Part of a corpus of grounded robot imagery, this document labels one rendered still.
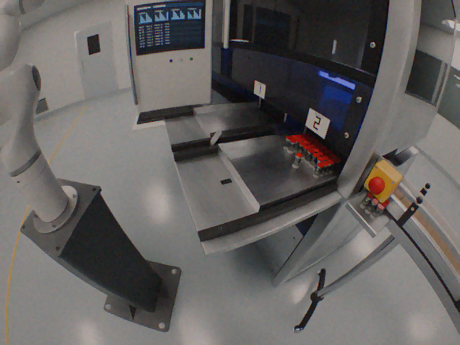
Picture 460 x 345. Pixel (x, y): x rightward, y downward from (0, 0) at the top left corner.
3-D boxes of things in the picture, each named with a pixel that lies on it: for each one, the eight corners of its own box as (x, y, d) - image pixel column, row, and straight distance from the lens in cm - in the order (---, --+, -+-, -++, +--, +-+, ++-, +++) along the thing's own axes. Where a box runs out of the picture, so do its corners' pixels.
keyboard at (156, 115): (202, 106, 121) (202, 103, 120) (206, 114, 108) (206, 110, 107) (139, 115, 121) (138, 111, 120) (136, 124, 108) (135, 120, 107)
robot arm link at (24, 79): (14, 159, 67) (-15, 84, 65) (61, 133, 61) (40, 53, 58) (5, 183, 57) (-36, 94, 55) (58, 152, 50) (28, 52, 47)
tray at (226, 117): (257, 107, 101) (257, 101, 100) (287, 129, 82) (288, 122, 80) (193, 114, 89) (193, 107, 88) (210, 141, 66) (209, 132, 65)
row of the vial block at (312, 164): (291, 145, 70) (294, 134, 67) (324, 176, 60) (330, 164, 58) (287, 146, 68) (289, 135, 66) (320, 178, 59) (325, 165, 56)
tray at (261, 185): (298, 138, 77) (300, 130, 75) (346, 179, 64) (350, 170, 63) (218, 153, 60) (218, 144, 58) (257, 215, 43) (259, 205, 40)
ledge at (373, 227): (366, 192, 68) (369, 188, 67) (391, 218, 67) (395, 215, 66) (344, 206, 57) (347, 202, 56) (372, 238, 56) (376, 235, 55)
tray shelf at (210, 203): (252, 107, 106) (252, 104, 105) (353, 193, 64) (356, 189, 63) (163, 119, 93) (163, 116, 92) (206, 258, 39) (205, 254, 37)
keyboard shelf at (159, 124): (203, 105, 130) (203, 101, 130) (212, 121, 105) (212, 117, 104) (138, 114, 131) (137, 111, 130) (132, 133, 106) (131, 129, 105)
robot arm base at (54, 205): (27, 224, 73) (-6, 181, 66) (56, 184, 78) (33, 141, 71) (57, 242, 58) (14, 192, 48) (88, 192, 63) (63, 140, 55)
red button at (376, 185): (370, 183, 51) (378, 171, 49) (381, 194, 50) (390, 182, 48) (363, 187, 47) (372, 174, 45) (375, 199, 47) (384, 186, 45)
